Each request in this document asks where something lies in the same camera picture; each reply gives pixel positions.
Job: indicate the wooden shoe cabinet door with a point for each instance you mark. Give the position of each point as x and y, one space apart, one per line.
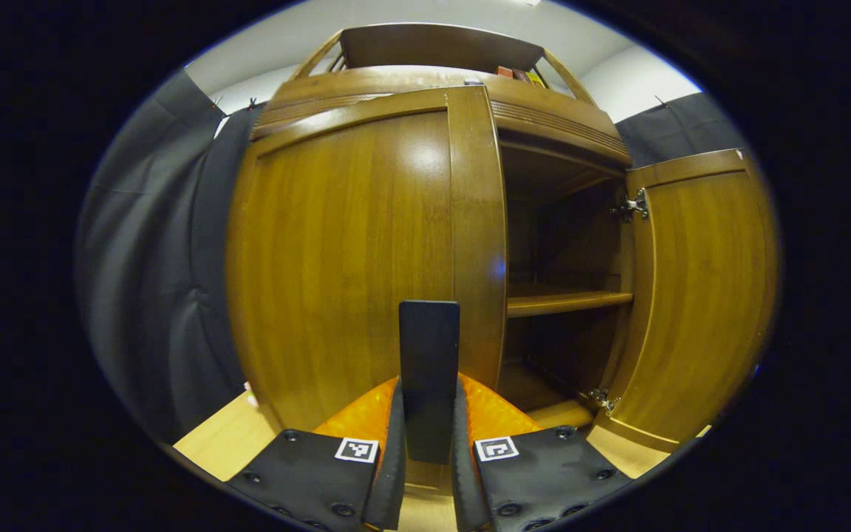
337 258
699 295

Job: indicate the wooden double-door shoe cabinet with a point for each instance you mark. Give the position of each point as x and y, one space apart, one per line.
433 48

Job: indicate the yellow book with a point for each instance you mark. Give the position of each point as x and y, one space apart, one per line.
538 78

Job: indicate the wooden drawer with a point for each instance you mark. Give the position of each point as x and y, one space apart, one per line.
544 103

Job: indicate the black backdrop cloth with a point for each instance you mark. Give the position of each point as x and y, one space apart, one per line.
145 258

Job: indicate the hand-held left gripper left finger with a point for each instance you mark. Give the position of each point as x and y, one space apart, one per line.
394 473

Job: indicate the wooden inner shelf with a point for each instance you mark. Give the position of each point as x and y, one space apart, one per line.
558 301

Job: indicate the maroon book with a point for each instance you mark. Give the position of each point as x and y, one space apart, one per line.
521 75

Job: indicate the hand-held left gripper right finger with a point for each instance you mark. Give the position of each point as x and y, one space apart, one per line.
462 480

